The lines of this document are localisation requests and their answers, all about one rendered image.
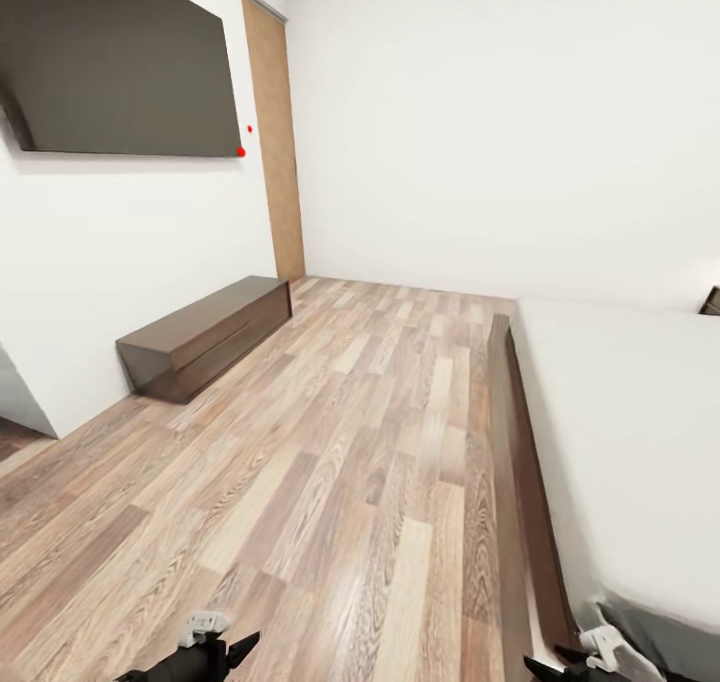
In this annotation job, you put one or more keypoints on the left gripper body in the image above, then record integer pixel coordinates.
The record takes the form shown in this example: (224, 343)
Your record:
(203, 662)

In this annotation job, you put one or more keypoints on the bench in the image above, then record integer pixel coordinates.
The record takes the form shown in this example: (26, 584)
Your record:
(179, 355)

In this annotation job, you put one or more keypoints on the sliding door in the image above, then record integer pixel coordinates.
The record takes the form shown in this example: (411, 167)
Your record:
(266, 41)

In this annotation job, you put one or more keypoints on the bed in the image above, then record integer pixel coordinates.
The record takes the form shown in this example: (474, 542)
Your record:
(606, 454)

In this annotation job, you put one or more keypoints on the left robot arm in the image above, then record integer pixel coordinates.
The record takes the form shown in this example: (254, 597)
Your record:
(200, 656)

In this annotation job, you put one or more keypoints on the wall mounted tv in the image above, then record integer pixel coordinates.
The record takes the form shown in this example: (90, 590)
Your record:
(135, 77)

